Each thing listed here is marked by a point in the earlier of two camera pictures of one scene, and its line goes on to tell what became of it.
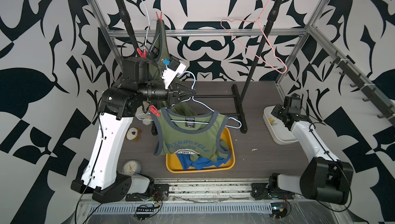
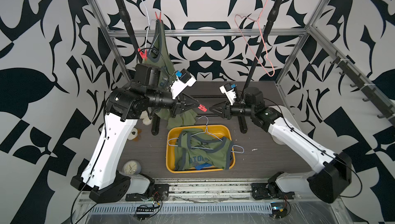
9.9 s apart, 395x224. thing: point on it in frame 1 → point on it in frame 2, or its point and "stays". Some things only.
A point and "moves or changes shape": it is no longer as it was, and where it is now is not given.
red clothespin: (154, 109) → (202, 107)
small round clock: (131, 167) stays
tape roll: (133, 134) stays
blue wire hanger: (239, 126) → (205, 129)
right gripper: (276, 111) → (228, 109)
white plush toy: (142, 113) stays
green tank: (179, 129) moves or changes shape
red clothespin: (142, 55) stays
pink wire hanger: (251, 34) moves or changes shape
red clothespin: (160, 18) stays
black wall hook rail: (383, 106) stays
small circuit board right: (279, 209) stays
